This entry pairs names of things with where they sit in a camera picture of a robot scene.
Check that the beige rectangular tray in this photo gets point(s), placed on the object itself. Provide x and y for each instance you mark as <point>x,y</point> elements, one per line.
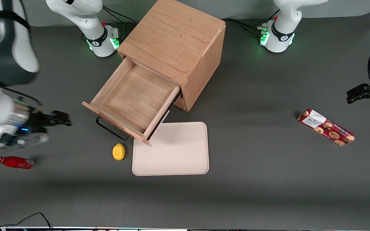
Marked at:
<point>178,154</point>

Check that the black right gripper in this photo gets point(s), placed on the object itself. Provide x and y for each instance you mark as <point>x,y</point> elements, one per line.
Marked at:
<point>38,123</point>

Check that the red bottle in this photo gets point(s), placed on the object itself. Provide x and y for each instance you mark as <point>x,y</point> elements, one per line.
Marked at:
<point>14,162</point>

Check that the oak wooden drawer cabinet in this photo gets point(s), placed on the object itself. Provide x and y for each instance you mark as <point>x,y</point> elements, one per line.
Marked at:
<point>175,38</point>

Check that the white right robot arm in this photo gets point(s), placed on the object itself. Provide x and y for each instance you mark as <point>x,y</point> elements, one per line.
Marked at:
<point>85,19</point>

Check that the red cookie box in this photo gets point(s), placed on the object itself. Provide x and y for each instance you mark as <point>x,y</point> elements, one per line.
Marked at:
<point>326,127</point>

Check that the yellow lemon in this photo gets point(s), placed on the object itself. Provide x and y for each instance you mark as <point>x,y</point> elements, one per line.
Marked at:
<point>118,152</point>

